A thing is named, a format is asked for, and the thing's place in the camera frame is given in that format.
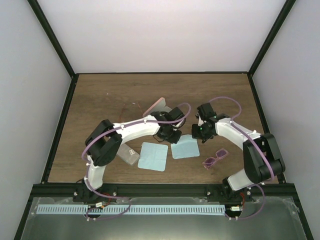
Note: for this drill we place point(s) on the pink glasses case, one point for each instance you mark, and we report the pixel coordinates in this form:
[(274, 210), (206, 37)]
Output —
[(159, 106)]

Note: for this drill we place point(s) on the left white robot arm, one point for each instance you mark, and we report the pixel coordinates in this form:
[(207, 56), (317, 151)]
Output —
[(103, 144)]

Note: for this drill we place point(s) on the grey glasses case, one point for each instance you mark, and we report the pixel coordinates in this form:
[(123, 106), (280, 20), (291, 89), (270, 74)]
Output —
[(127, 154)]

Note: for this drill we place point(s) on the purple sunglasses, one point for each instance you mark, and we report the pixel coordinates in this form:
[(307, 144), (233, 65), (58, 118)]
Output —
[(211, 161)]

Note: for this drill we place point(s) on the blue slotted cable duct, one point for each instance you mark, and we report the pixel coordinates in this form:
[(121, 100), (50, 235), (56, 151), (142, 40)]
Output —
[(110, 210)]

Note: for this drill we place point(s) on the blue cleaning cloth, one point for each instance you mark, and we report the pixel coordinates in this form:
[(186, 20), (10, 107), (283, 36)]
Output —
[(186, 147), (153, 157)]

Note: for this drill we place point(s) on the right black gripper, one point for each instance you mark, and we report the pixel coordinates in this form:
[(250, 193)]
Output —
[(195, 135)]

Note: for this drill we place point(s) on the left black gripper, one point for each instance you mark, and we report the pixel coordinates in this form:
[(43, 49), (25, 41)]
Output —
[(174, 139)]

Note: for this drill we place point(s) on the orange sunglasses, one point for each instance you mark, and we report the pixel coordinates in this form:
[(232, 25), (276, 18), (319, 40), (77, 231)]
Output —
[(130, 111)]

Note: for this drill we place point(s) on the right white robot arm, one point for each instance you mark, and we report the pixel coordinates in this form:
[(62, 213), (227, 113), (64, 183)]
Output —
[(262, 158)]

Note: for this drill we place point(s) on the black aluminium frame rail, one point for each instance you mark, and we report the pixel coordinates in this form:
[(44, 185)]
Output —
[(160, 190)]

